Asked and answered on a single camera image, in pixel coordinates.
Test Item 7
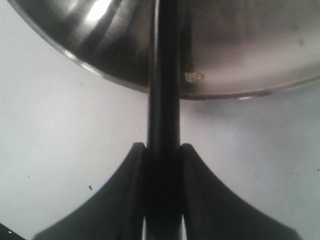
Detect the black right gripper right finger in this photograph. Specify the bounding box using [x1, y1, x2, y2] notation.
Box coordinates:
[179, 143, 299, 240]

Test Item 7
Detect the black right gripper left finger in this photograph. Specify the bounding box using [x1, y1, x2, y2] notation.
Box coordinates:
[34, 142, 145, 240]

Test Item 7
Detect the black kitchen knife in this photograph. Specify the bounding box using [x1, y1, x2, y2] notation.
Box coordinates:
[144, 0, 183, 240]

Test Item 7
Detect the round stainless steel plate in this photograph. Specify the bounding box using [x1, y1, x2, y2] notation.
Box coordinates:
[10, 0, 320, 100]

